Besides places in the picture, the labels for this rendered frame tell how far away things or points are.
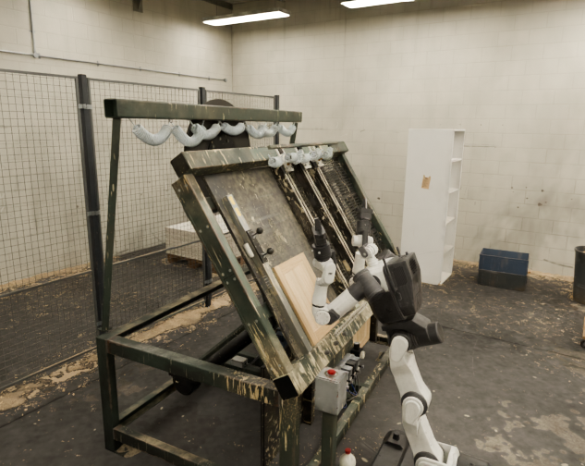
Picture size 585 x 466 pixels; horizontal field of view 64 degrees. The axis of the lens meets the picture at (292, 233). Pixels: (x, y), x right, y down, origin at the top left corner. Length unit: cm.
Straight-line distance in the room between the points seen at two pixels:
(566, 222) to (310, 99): 457
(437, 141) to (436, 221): 104
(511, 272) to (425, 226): 125
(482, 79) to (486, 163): 121
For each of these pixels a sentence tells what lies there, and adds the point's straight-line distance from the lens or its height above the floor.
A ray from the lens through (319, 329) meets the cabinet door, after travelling 277.
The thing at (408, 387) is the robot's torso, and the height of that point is 70.
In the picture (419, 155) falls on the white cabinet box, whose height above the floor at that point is 171.
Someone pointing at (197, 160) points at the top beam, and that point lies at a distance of 245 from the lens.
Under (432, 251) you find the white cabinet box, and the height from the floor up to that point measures 45.
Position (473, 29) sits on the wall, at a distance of 787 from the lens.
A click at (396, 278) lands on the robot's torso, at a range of 248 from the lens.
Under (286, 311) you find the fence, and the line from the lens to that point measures 255.
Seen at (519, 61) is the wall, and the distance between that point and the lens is 768.
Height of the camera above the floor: 208
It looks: 13 degrees down
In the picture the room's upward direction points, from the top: 1 degrees clockwise
